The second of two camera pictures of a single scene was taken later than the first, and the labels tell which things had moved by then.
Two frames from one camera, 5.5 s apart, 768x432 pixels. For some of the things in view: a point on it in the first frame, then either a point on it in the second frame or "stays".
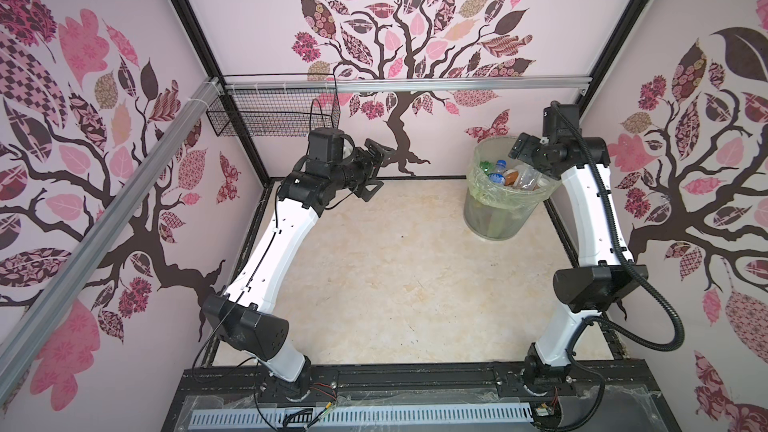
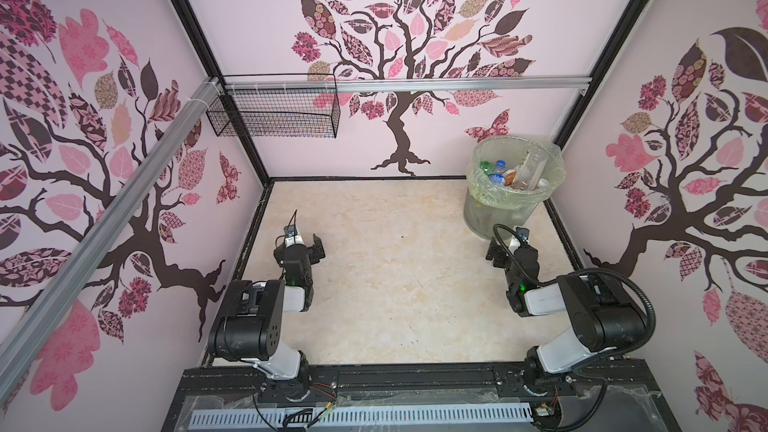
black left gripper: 369,165 -> 315,251
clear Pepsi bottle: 499,176 stays
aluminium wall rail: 404,83 stays
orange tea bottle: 510,177 stays
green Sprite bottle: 487,167 stays
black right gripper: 530,142 -> 499,261
